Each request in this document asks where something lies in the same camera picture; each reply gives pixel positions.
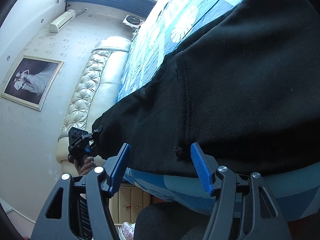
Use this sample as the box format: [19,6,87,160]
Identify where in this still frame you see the white fan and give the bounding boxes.
[123,15,145,34]

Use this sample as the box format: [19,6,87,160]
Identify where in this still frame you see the framed wedding photo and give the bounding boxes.
[1,55,64,111]

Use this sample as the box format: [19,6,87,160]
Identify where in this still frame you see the blue patterned bed sheet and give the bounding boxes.
[118,0,319,221]

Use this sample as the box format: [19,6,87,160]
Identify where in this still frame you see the black pants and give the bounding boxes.
[93,0,319,177]

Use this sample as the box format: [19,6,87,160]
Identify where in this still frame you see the left hand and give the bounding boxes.
[74,156,96,176]

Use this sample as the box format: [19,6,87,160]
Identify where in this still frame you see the white air conditioner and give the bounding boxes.
[49,9,76,33]

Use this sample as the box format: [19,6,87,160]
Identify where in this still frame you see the beige bedside table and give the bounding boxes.
[108,182,151,224]

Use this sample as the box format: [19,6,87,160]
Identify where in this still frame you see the cream leather headboard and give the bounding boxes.
[55,36,131,176]

